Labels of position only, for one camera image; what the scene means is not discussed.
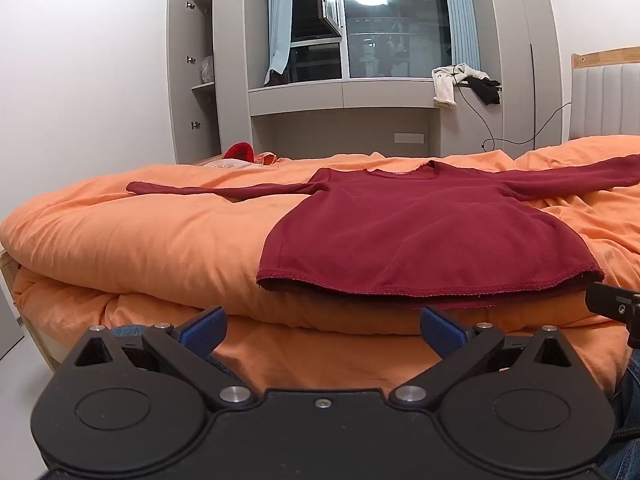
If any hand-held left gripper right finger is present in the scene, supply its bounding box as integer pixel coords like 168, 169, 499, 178
389, 305, 574, 409

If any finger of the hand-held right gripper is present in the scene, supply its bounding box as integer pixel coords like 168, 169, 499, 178
584, 282, 640, 349

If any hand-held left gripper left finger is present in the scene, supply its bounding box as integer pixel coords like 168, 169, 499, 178
74, 305, 252, 409

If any dark red sweater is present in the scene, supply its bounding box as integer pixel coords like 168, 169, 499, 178
126, 154, 640, 311

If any orange duvet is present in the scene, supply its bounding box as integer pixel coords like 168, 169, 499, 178
0, 135, 640, 403

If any pale patterned pillow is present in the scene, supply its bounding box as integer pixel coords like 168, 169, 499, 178
201, 157, 257, 169

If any red plush item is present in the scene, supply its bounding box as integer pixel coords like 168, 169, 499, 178
222, 142, 255, 162

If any grey cabinet with open door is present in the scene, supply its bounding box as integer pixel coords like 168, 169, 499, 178
166, 0, 252, 166

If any grey padded headboard wooden trim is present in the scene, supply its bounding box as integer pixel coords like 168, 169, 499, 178
569, 46, 640, 142

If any white cloth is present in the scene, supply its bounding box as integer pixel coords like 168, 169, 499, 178
431, 63, 491, 110

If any black cloth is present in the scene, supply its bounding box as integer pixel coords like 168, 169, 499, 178
466, 78, 502, 107

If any grey window sill cabinet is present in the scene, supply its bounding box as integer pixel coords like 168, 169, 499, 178
248, 78, 504, 157

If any grey tall wardrobe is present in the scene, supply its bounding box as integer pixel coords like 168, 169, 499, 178
481, 0, 574, 155

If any window with open sash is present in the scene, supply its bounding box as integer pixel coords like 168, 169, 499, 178
289, 0, 455, 84

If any blue striped curtain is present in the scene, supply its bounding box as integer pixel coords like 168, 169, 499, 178
439, 0, 485, 84

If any light blue curtain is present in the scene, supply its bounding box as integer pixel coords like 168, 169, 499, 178
265, 0, 294, 74

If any wooden bed frame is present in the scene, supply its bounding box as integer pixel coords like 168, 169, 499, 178
0, 249, 67, 374

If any black cable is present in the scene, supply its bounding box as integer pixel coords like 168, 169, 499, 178
449, 64, 572, 152

